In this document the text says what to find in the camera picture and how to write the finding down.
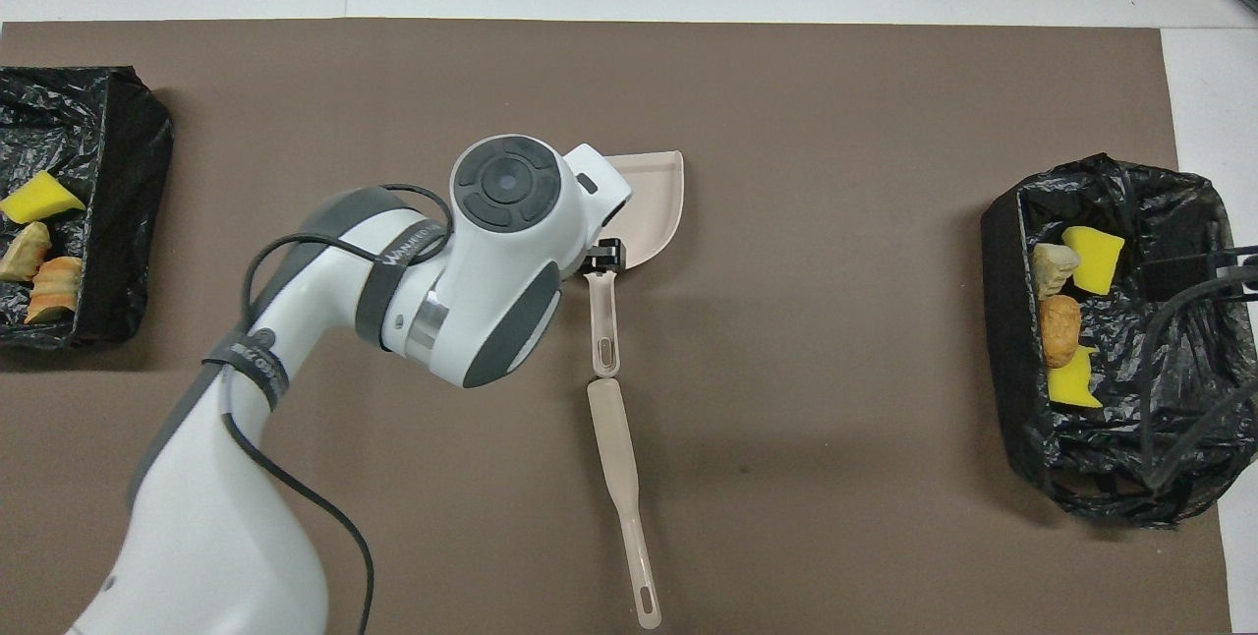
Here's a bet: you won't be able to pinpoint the beige plastic dustpan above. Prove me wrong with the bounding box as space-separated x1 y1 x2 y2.
586 150 686 379

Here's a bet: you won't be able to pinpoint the brown oval bread roll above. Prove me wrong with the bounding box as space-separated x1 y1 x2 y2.
1040 294 1084 369

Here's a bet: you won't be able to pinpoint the notched yellow sponge piece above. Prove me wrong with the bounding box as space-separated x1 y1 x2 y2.
1047 345 1104 410

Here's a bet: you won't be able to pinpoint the beige hand brush black bristles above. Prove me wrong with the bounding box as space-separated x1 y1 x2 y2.
587 377 663 630

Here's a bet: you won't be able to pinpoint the striped croissant piece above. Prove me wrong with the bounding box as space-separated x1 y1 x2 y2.
25 257 84 325

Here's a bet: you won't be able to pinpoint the yellow sponge wedge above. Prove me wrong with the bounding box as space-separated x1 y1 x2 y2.
0 171 86 225

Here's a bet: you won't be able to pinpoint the black bag-lined bin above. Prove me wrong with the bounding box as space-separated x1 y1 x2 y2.
0 65 175 353
980 153 1258 530

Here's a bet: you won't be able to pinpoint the heart-shaped yellow sponge piece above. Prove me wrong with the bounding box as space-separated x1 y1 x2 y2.
1061 225 1126 297

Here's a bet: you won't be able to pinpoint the brown paper table mat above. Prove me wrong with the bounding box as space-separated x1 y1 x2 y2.
0 19 1231 635

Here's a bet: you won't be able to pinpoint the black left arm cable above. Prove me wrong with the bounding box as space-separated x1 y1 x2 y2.
218 184 455 635

